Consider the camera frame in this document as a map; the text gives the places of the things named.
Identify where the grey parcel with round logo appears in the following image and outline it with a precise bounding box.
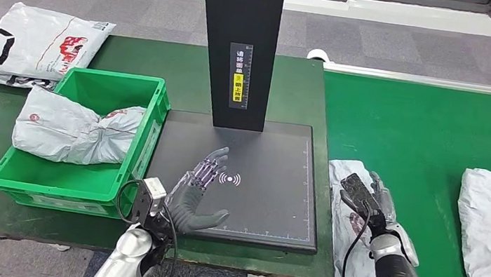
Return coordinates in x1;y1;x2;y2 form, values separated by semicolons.
9;83;149;173

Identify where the white parcel with black print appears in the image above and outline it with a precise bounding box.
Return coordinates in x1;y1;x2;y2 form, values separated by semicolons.
0;0;118;88

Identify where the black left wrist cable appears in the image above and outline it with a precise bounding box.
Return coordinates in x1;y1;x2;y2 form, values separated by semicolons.
106;177;187;277

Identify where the white conveyor roller end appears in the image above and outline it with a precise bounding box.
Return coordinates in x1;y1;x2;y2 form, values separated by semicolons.
306;47;332;63

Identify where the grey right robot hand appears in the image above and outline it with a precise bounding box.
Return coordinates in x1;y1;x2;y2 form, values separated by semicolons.
359;171;431;267

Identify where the green plastic crate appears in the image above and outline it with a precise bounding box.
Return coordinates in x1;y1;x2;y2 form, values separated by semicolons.
0;58;174;225

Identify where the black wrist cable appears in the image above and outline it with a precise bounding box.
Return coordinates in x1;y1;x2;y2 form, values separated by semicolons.
340;201;377;277
106;177;187;277

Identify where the grey parcel with red print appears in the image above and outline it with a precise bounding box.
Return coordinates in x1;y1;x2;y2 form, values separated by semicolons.
315;156;396;277

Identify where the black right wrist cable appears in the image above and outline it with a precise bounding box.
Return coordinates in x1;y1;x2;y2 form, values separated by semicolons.
340;201;377;277

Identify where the black inbound scanner machine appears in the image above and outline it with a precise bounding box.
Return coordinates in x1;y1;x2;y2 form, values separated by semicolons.
140;0;349;255

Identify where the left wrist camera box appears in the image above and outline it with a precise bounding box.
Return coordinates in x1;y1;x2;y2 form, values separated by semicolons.
129;174;170;231

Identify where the flat white parcel underneath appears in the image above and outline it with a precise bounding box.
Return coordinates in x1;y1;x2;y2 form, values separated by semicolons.
0;72;58;93

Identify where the green conveyor belt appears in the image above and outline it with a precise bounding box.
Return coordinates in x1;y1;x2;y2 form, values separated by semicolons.
293;61;491;277

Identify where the black yellow label sticker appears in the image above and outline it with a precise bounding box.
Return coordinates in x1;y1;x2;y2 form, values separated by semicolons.
222;41;255;110

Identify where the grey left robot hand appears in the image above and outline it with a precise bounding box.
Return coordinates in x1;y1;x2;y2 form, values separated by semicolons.
163;140;238;240

